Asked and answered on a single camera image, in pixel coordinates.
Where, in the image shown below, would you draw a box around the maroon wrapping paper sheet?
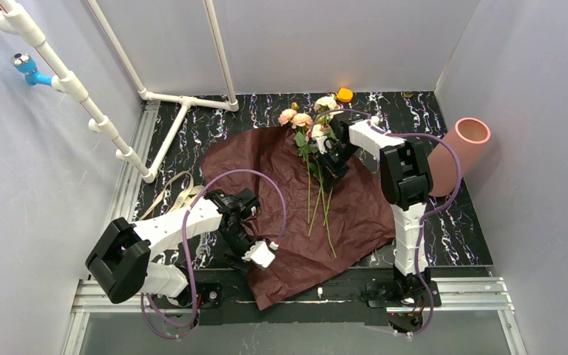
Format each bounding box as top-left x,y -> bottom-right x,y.
200,126 -> 396,310

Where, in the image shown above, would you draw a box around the small orange yellow cap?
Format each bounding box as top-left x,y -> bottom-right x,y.
337,87 -> 354,103

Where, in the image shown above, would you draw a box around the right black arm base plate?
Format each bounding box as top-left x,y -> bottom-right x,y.
361,279 -> 442,308

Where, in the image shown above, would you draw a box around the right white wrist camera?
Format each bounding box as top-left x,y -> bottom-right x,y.
308,135 -> 328,154

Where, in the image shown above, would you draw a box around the red flower bouquet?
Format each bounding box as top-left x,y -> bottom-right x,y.
277,94 -> 341,258

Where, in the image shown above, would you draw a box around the cream ribbon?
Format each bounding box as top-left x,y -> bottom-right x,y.
139,170 -> 206,221

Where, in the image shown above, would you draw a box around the white pvc pipe frame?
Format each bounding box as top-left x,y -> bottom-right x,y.
0,1 -> 239,183

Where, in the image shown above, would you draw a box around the aluminium rail frame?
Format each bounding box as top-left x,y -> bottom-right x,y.
86,112 -> 513,338

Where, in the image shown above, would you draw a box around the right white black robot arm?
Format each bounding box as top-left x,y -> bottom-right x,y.
309,116 -> 438,314

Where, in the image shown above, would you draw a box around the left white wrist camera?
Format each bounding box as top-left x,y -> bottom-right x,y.
242,240 -> 279,269

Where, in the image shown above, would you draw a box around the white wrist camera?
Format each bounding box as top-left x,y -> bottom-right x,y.
308,135 -> 328,154
242,240 -> 279,269

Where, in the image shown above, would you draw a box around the pink cylindrical vase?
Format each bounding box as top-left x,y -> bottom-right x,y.
427,118 -> 491,197

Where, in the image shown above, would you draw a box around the blue pipe fitting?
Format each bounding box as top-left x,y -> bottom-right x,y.
10,53 -> 52,87

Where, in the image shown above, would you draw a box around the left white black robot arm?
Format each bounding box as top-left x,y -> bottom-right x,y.
85,189 -> 275,304

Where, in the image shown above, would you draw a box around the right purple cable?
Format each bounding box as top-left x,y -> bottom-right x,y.
308,108 -> 463,339

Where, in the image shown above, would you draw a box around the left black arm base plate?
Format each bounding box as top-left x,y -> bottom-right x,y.
152,281 -> 223,310

